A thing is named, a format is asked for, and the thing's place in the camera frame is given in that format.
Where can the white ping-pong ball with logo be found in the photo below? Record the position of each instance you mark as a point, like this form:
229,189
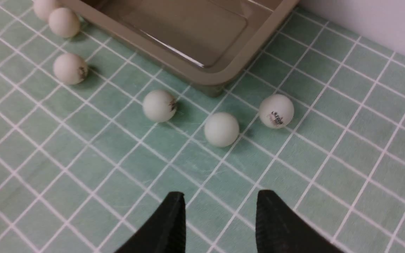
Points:
276,111

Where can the green checked tablecloth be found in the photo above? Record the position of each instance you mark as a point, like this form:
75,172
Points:
82,167

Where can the olive plastic storage bin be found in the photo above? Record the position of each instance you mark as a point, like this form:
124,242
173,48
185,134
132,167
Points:
208,43

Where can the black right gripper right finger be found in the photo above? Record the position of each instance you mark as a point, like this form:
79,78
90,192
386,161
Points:
280,230

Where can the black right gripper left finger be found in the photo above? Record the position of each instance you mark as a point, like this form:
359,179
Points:
164,231

